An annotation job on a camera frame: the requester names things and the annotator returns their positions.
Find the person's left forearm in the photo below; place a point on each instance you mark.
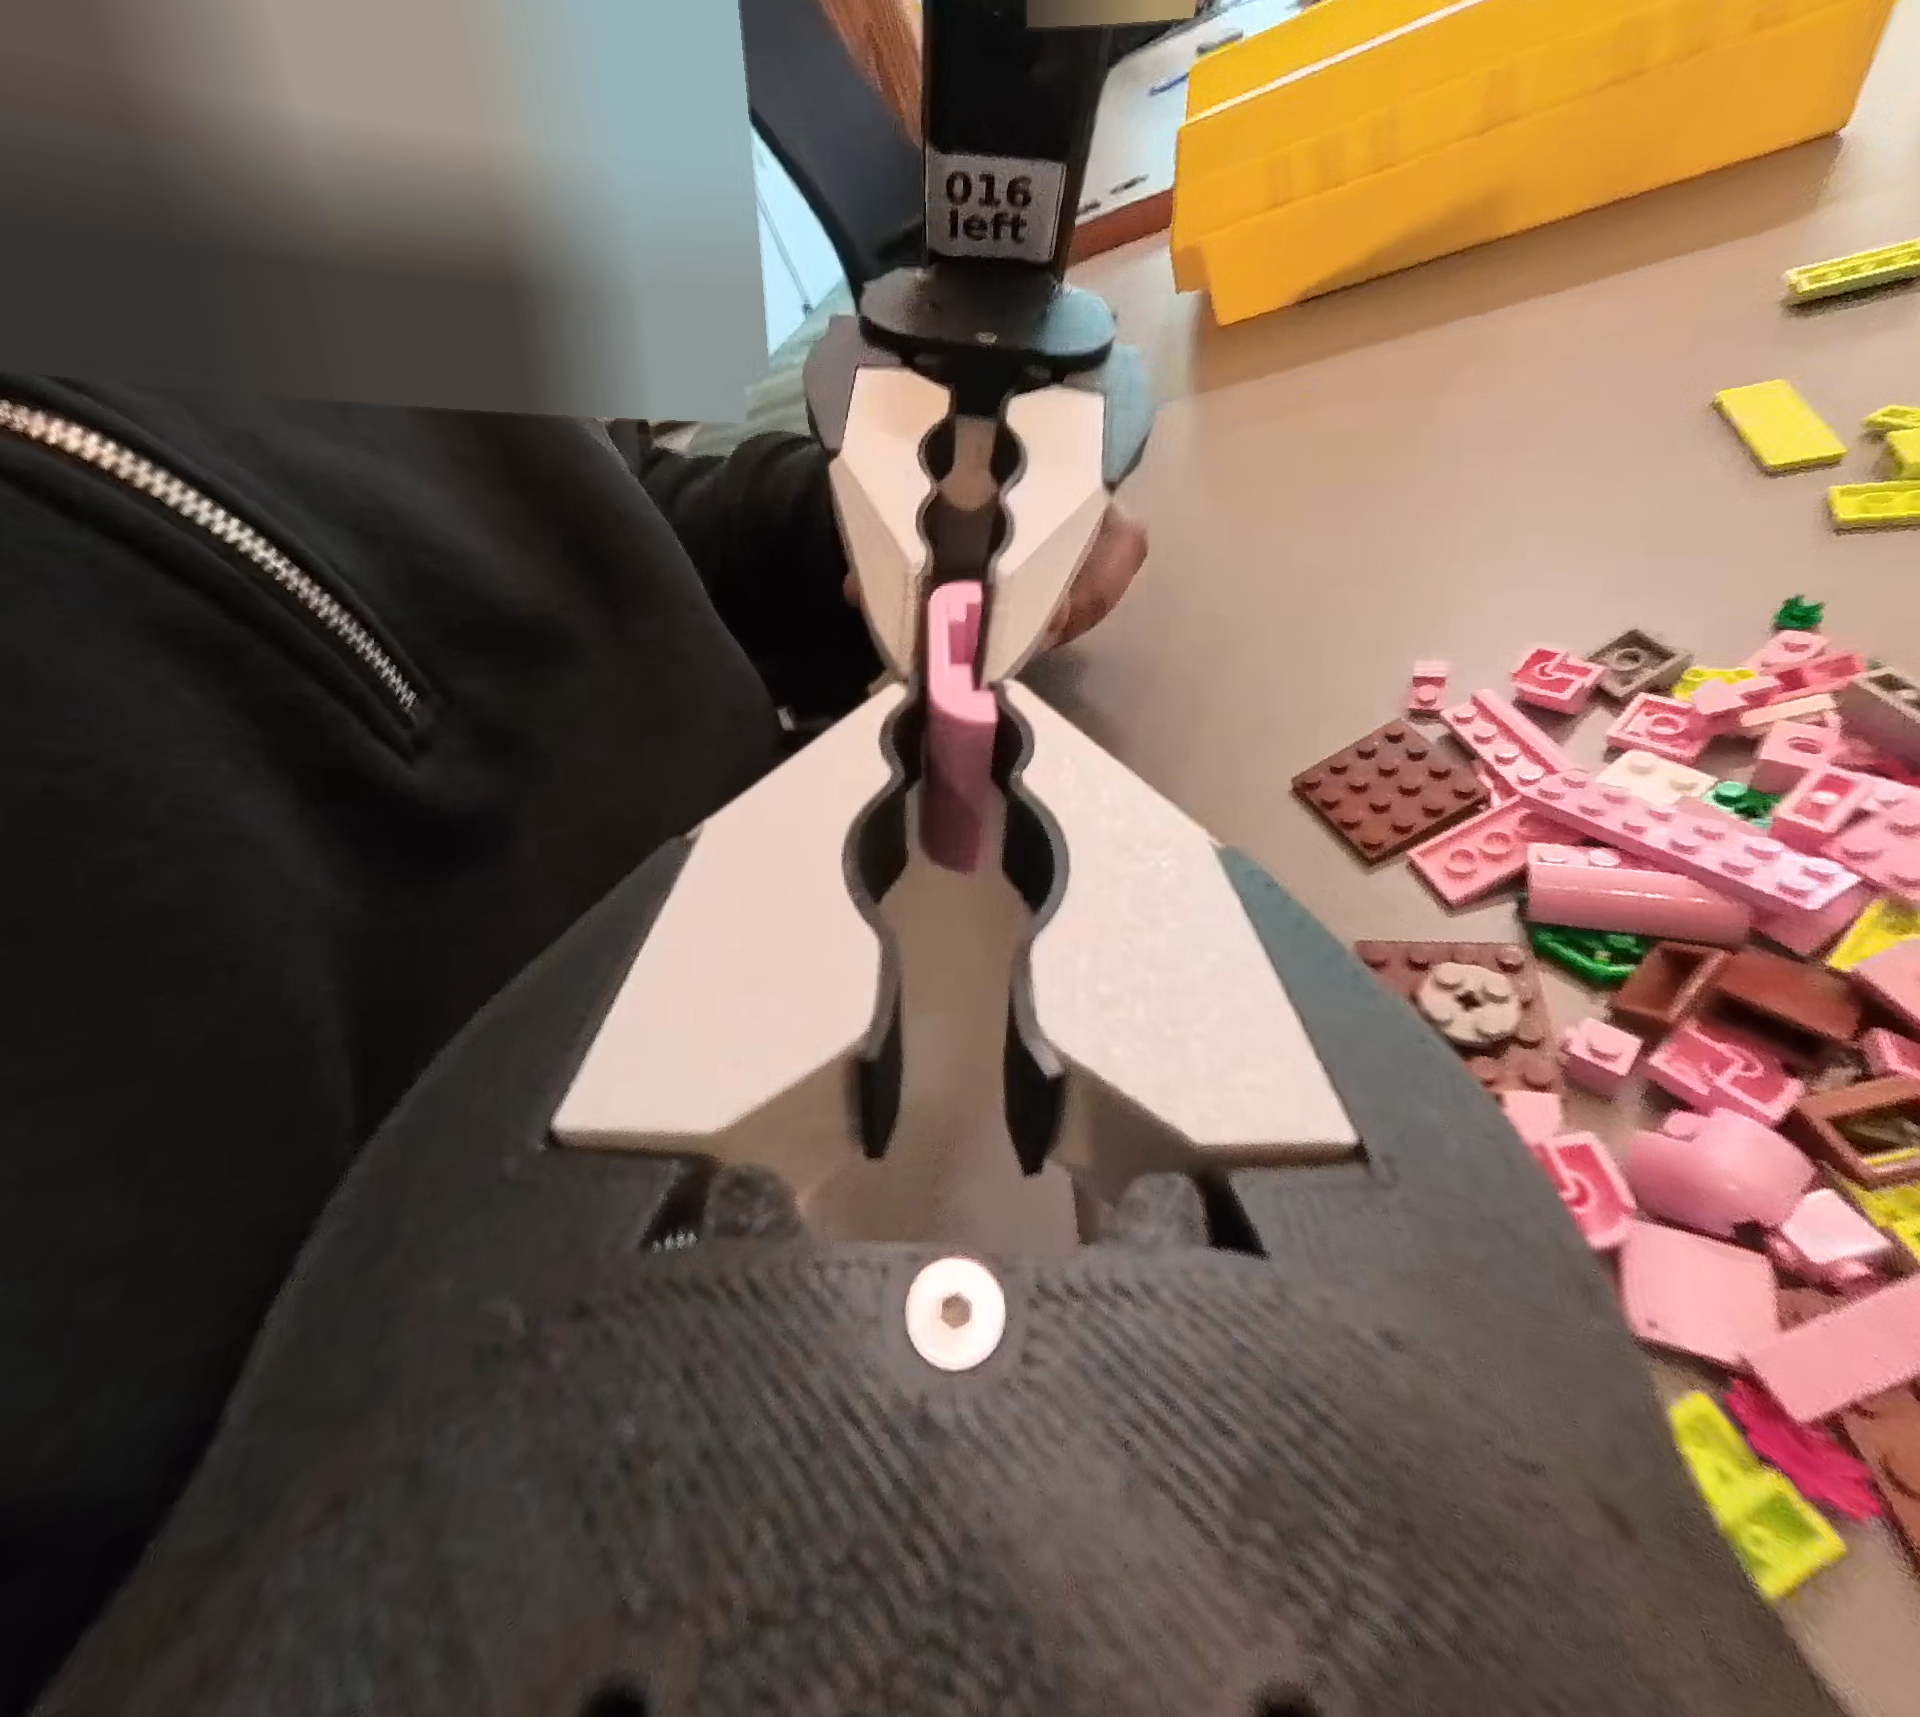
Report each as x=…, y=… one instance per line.
x=751, y=577

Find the grey square plate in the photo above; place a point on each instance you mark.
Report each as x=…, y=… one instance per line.
x=1639, y=665

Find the lime studded plate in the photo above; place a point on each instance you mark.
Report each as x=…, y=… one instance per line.
x=1852, y=271

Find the long lime plate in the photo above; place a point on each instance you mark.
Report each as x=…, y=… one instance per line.
x=1875, y=505

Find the grey round plate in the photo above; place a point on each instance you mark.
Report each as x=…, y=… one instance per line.
x=1467, y=1001

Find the small lime brick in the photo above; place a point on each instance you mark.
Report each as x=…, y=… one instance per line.
x=1904, y=455

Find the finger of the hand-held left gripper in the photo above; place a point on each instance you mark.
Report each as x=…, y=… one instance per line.
x=879, y=487
x=1065, y=487

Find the person's left hand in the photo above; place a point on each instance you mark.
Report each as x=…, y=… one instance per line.
x=1111, y=577

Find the pink rounded tile block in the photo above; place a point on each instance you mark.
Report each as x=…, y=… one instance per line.
x=961, y=726

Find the wide pink plate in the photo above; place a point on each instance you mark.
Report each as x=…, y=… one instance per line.
x=1479, y=854

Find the pile of mixed toy bricks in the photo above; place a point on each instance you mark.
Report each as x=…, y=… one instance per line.
x=1725, y=1072

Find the lime smooth tile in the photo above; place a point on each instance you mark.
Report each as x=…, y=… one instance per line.
x=1778, y=425

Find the small lime plate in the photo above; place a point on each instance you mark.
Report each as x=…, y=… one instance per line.
x=1892, y=414

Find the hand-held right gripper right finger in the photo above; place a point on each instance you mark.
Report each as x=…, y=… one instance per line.
x=1184, y=996

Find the brown square studded plate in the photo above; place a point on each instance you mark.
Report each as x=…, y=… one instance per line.
x=1523, y=1056
x=1389, y=786

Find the long pink curved brick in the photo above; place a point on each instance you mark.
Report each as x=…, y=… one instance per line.
x=1634, y=895

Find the person's black jacket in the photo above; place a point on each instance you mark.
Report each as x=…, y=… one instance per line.
x=301, y=846

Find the black office chair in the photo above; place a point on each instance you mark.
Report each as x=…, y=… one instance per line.
x=824, y=127

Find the narrow pink plate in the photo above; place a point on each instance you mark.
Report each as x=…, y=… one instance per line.
x=1509, y=742

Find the yellow plastic bin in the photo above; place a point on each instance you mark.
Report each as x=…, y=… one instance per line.
x=1500, y=97

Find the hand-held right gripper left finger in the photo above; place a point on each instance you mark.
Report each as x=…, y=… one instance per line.
x=721, y=996

